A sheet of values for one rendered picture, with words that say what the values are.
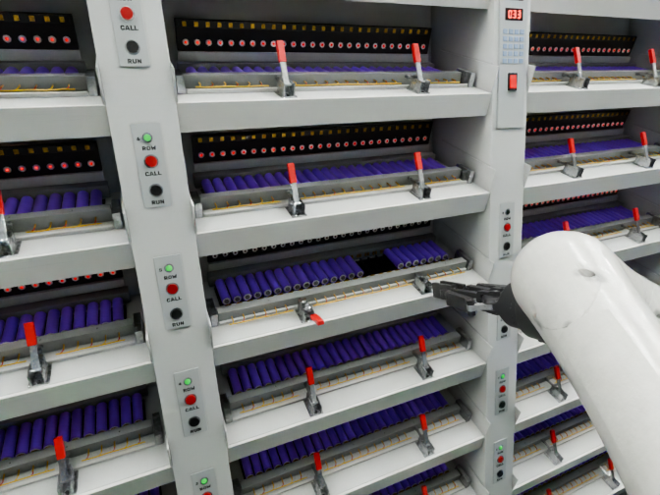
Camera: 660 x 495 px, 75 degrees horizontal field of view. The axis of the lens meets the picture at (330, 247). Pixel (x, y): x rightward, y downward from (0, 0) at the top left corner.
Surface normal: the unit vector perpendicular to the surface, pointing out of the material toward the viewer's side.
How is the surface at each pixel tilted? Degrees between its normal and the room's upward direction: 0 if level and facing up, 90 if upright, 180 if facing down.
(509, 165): 90
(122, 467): 20
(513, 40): 90
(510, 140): 90
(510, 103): 90
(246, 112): 110
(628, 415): 55
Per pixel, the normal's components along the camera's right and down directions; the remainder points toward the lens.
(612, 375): -0.75, -0.53
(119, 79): 0.40, 0.19
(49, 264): 0.40, 0.52
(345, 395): 0.07, -0.84
